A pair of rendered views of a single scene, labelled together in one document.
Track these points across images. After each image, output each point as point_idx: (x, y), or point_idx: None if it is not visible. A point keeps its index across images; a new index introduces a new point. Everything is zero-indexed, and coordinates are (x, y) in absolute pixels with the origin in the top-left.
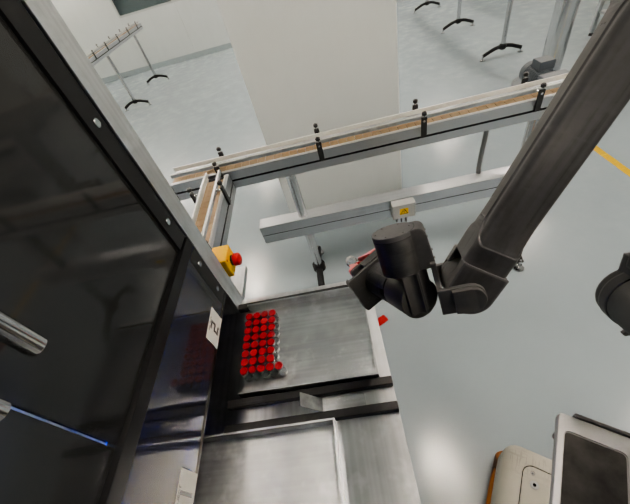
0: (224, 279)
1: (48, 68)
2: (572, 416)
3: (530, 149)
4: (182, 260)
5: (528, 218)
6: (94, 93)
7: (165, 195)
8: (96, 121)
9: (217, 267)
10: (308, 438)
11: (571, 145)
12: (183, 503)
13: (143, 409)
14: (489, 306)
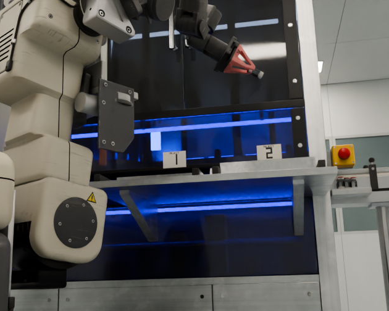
0: (317, 152)
1: (284, 4)
2: (133, 94)
3: None
4: (283, 102)
5: None
6: (301, 15)
7: (307, 70)
8: (289, 24)
9: (317, 139)
10: None
11: None
12: (173, 158)
13: (199, 112)
14: (175, 23)
